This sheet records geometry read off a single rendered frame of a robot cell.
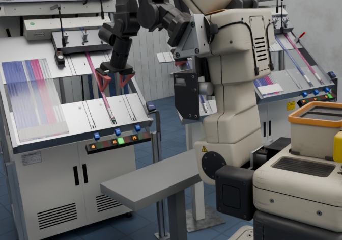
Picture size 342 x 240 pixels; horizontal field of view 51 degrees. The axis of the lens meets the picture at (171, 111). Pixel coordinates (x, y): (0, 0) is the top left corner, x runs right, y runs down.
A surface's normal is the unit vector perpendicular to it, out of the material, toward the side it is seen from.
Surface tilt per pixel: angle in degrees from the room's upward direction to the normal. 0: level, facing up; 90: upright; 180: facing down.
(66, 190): 90
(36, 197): 90
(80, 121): 44
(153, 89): 90
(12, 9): 90
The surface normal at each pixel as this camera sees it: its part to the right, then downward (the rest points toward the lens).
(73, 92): 0.66, 0.13
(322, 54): -0.75, 0.20
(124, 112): 0.29, -0.59
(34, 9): 0.48, 0.17
